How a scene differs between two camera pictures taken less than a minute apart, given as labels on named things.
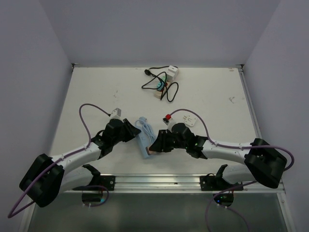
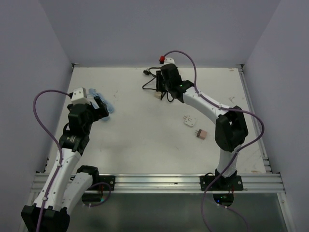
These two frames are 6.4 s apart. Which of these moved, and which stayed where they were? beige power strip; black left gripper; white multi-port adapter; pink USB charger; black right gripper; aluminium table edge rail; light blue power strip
Moved: black left gripper; pink USB charger; black right gripper; light blue power strip
Stayed: beige power strip; white multi-port adapter; aluminium table edge rail
